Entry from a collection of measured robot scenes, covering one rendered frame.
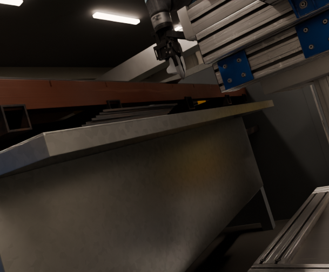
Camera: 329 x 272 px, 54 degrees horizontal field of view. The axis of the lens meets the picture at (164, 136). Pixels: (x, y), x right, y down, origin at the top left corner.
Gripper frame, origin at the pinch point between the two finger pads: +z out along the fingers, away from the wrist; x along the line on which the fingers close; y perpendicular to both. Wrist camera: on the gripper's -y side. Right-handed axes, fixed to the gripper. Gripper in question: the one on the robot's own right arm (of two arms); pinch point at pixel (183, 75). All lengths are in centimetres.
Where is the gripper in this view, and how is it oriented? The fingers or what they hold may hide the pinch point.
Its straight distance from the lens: 123.2
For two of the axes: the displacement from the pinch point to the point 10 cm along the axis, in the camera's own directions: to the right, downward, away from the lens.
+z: 3.0, 9.5, -0.3
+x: -4.9, 1.3, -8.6
